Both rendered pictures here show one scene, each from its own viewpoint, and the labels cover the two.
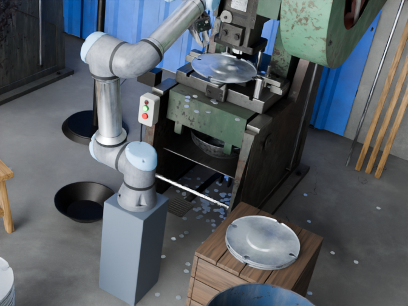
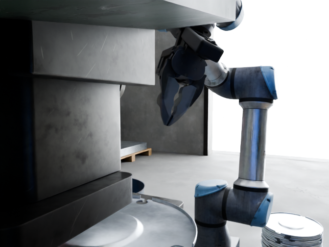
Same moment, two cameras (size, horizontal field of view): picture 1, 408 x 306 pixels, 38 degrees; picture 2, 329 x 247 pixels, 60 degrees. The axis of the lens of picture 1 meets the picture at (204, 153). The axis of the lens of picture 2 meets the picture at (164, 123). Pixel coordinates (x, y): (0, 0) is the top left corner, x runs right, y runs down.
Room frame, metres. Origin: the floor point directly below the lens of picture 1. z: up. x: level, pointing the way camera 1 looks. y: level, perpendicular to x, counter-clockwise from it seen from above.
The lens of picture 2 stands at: (2.83, 0.08, 0.97)
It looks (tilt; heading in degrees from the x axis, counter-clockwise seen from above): 5 degrees down; 181
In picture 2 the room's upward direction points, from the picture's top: straight up
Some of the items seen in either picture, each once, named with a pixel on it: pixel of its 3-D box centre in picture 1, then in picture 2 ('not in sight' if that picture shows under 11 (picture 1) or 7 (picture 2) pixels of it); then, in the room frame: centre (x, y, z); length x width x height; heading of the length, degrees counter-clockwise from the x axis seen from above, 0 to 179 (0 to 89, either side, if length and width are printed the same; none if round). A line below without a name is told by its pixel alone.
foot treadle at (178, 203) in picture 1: (203, 187); not in sight; (2.42, -0.02, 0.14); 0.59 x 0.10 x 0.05; 156
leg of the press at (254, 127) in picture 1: (286, 131); not in sight; (2.56, -0.38, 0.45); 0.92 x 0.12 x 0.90; 156
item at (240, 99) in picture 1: (232, 81); not in sight; (2.55, -0.08, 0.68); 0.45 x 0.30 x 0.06; 66
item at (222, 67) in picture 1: (224, 67); (98, 228); (2.43, -0.03, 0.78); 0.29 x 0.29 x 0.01
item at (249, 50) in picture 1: (240, 42); (14, 206); (2.55, -0.08, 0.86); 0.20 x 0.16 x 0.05; 66
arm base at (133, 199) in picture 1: (138, 189); (210, 230); (1.83, 0.22, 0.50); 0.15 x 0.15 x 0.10
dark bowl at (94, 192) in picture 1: (85, 205); not in sight; (2.26, 0.52, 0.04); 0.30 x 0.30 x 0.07
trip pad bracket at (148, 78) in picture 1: (149, 85); not in sight; (2.47, 0.30, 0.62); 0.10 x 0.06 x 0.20; 66
